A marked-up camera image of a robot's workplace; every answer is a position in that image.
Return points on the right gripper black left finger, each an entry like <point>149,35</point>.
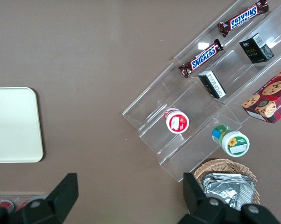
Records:
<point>65,189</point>

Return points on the small black carton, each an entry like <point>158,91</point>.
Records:
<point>257,47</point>
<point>212,85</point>

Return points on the green sunflower yoghurt cup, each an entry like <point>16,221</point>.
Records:
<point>235,143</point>

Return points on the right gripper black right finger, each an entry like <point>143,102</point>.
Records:
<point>193,191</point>

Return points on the clear acrylic step shelf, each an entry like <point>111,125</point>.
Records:
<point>159,93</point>

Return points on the cream plastic tray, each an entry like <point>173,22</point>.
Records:
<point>14,126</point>

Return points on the brown Snickers bar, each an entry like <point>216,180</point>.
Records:
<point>202,58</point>
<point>244,16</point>

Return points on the clear acrylic bottle rack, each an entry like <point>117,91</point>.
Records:
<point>19,194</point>

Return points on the light wicker basket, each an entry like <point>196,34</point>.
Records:
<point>222,165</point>

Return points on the silver foil packet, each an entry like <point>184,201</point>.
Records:
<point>229,191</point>

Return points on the red cola bottle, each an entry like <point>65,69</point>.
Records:
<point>23,204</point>
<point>5,205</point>

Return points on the red tartan cookie box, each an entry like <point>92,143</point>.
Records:
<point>269,98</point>

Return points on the red lid yoghurt cup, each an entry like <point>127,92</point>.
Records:
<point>177,122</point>

